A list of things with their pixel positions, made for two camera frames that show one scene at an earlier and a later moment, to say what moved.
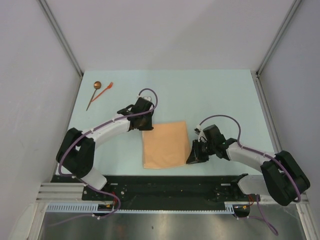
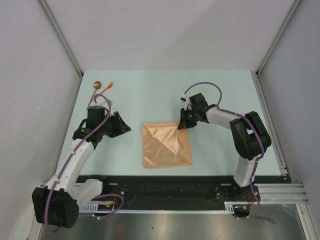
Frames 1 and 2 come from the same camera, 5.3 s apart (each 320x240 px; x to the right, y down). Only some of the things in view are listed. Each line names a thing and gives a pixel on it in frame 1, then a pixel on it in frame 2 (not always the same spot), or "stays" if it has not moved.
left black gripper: (148, 126) -> (120, 126)
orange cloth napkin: (166, 145) stays
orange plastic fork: (109, 87) stays
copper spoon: (97, 85) stays
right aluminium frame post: (277, 37) stays
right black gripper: (195, 156) -> (184, 124)
